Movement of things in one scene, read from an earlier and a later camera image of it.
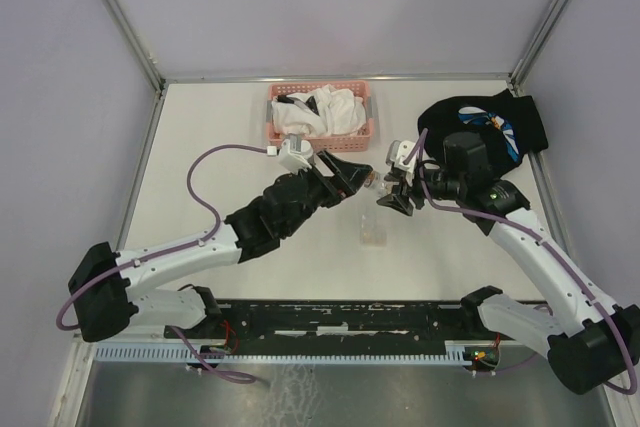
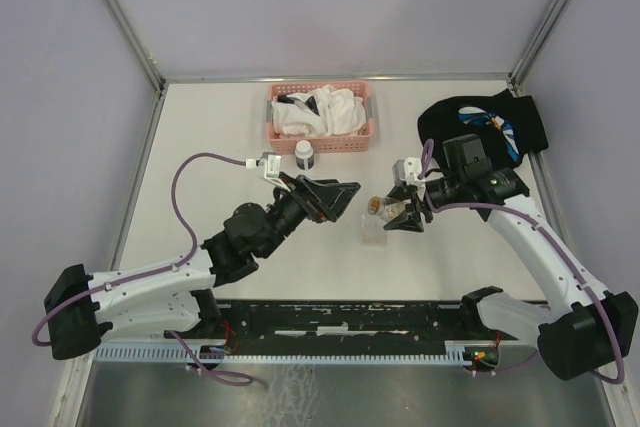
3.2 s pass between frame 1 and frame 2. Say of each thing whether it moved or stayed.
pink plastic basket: stayed
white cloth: stayed
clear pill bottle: moved
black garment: stayed
